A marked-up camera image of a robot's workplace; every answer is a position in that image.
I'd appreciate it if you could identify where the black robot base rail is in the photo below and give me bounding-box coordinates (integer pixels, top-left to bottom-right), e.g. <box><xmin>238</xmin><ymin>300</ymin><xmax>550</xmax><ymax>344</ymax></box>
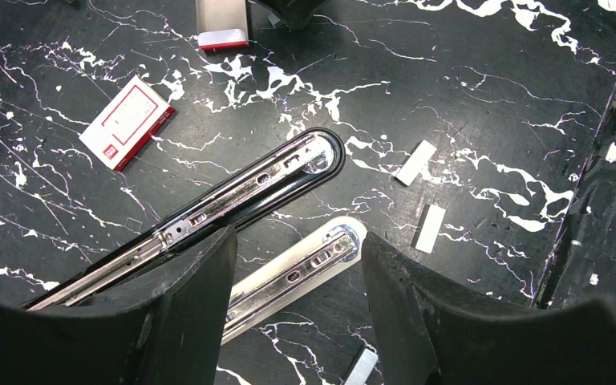
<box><xmin>532</xmin><ymin>87</ymin><xmax>616</xmax><ymax>309</ymax></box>

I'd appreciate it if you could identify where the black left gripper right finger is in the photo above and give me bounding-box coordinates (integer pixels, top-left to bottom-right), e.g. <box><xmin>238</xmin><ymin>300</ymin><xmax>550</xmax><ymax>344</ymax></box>
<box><xmin>362</xmin><ymin>233</ymin><xmax>616</xmax><ymax>384</ymax></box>

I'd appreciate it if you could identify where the cardboard staple box tray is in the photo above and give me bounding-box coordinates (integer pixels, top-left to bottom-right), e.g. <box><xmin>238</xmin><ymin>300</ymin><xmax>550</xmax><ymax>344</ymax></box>
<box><xmin>195</xmin><ymin>0</ymin><xmax>249</xmax><ymax>51</ymax></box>

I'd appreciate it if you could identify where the silver staple strip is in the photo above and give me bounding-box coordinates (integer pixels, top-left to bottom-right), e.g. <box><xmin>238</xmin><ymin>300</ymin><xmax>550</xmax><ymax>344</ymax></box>
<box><xmin>412</xmin><ymin>205</ymin><xmax>446</xmax><ymax>253</ymax></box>
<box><xmin>395</xmin><ymin>140</ymin><xmax>437</xmax><ymax>186</ymax></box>
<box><xmin>343</xmin><ymin>346</ymin><xmax>379</xmax><ymax>385</ymax></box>

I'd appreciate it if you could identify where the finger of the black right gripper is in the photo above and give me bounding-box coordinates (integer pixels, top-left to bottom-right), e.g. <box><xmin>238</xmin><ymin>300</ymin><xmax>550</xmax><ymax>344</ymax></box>
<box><xmin>254</xmin><ymin>0</ymin><xmax>327</xmax><ymax>30</ymax></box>

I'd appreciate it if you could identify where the red white staple box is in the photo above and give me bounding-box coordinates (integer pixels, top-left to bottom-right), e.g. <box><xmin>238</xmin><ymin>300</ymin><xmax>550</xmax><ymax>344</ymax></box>
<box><xmin>79</xmin><ymin>75</ymin><xmax>176</xmax><ymax>172</ymax></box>

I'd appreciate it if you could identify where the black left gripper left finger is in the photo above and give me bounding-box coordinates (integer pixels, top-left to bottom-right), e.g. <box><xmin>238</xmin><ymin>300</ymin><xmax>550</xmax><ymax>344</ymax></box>
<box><xmin>0</xmin><ymin>227</ymin><xmax>237</xmax><ymax>384</ymax></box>

